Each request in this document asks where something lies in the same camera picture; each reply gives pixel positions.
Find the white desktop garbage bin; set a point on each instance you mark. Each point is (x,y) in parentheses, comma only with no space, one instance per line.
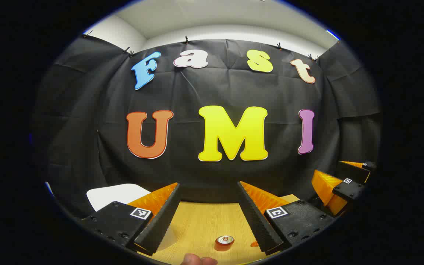
(112,193)

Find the red pop can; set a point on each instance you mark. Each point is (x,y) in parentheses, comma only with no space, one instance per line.
(223,243)

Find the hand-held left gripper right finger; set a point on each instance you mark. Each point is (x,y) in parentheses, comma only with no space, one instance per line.
(258,221)

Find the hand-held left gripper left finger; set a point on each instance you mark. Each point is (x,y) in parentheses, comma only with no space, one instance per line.
(164,217)

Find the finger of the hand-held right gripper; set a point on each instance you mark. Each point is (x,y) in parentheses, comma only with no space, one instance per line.
(355,172)
(348,191)

